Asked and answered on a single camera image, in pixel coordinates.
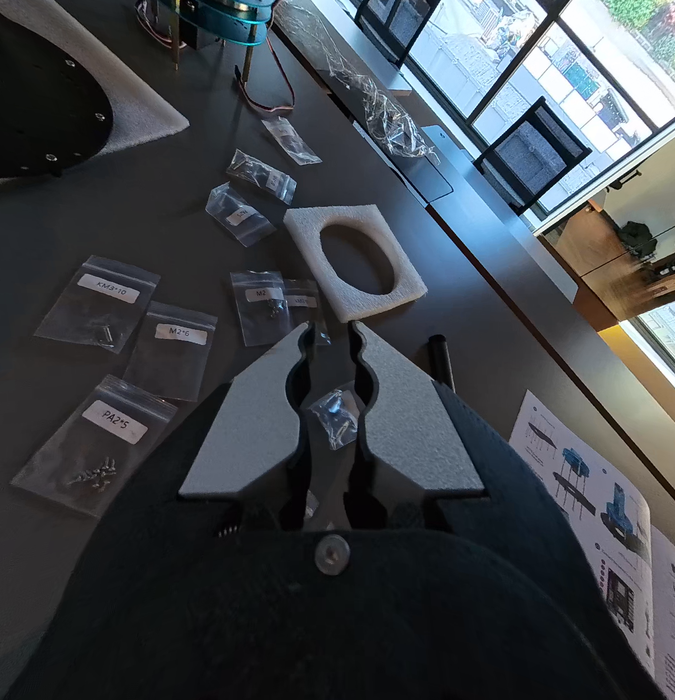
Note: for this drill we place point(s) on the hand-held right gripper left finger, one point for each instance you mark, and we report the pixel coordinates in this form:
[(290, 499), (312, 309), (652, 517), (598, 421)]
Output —
[(244, 437)]

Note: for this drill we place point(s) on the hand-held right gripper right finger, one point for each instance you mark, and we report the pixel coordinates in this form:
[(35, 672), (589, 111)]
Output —
[(419, 432)]

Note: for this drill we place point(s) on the small clear screw pouch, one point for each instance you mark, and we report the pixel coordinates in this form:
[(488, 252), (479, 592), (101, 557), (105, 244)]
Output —
[(337, 421)]

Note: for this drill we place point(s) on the black metal base plate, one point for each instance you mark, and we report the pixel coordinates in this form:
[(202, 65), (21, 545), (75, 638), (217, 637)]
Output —
[(42, 109)]

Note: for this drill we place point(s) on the blue toy robot arm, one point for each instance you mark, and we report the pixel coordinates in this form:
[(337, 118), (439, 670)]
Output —
[(217, 16)]

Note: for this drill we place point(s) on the dark desk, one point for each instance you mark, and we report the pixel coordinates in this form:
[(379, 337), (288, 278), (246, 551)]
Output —
[(151, 229)]

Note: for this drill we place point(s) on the black bar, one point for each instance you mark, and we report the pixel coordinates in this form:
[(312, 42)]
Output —
[(440, 361)]

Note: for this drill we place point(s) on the printed instruction manual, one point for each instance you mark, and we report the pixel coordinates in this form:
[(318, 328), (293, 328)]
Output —
[(578, 481)]

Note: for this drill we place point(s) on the scattered labelled zip bags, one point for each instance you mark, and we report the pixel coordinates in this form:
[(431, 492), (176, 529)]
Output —
[(96, 311)]

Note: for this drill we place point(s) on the grey folding table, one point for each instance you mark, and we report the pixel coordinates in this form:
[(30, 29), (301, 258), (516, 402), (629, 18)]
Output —
[(507, 257)]

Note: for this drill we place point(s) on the wooden cabinet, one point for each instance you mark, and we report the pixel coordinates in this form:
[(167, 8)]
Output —
[(632, 284)]

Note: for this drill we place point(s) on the large glass window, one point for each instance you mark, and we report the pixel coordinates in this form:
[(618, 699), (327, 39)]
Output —
[(665, 333), (589, 54)]

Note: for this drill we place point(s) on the dark backpack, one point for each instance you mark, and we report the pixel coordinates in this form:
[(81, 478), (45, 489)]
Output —
[(637, 240)]

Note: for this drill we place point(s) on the black mesh chair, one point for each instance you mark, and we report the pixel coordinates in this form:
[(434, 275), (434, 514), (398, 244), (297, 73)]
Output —
[(392, 22), (534, 153)]

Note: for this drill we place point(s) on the crumpled clear plastic wrap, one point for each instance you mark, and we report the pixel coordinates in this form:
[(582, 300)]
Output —
[(392, 120)]

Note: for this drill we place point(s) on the white foam sheet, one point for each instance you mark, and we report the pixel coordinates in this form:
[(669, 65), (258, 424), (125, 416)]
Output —
[(135, 98)]

